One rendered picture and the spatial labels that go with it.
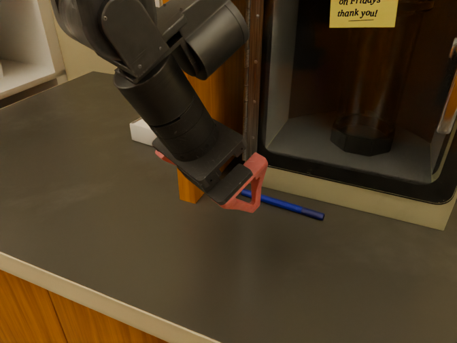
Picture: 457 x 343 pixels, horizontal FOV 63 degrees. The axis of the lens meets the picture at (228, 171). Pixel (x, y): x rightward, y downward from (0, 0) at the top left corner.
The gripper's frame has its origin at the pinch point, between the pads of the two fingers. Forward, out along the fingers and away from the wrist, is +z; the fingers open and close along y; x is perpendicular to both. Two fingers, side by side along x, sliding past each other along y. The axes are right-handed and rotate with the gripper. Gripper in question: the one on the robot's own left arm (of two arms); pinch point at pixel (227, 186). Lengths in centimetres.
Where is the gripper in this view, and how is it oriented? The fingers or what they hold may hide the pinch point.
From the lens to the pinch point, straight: 46.9
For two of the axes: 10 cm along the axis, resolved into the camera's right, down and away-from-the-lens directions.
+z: 3.9, 5.7, 7.2
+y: -6.1, -4.2, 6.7
